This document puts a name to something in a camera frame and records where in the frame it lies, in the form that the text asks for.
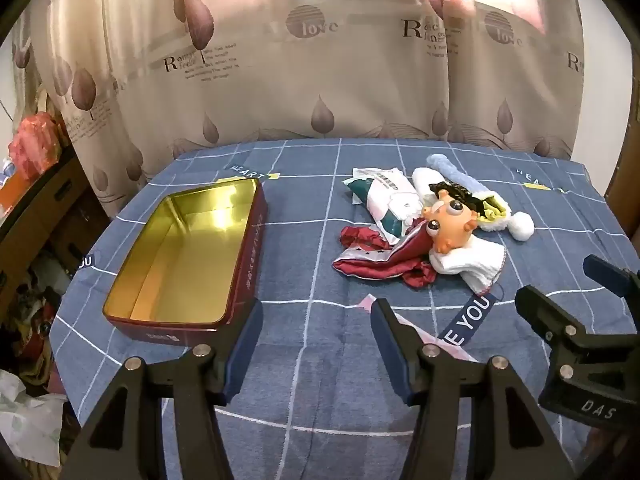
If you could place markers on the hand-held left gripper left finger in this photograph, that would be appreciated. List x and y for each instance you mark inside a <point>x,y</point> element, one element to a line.
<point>244,347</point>

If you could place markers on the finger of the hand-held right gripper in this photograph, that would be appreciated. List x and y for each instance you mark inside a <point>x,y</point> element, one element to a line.
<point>612,277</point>
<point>555,320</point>

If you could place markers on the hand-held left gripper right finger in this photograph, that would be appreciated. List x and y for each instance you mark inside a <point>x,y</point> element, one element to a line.
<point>389,352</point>

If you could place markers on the red tin box gold inside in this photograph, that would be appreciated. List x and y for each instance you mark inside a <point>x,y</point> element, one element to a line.
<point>185,255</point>

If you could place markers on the orange big-eyed doll toy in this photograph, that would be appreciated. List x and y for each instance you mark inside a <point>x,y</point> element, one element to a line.
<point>450,225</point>

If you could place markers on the white green snack packet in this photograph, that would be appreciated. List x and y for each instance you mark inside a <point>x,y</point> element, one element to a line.
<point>387,200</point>

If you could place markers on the white fluffy towel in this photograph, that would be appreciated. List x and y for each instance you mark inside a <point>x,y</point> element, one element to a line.
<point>425,180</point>

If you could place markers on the light blue towel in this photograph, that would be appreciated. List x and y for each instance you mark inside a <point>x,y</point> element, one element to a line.
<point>452,167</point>

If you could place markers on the brown wooden furniture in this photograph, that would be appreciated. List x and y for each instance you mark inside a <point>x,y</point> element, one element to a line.
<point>625,180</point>

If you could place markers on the blue checked bedsheet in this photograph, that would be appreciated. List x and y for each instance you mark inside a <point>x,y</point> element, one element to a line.
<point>310,270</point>

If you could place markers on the dark clutter pile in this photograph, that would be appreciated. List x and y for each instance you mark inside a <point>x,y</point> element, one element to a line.
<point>37,320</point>

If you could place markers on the white plastic bag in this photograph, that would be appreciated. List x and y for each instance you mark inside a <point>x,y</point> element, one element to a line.
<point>30,415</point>

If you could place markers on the brown cardboard box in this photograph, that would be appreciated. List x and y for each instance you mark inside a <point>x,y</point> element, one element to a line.
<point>55,210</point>

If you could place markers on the beige leaf print curtain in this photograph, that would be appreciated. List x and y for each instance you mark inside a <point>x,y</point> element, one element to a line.
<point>300,75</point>

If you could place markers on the red plastic bag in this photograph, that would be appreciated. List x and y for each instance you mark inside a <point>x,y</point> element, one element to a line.
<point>32,145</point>

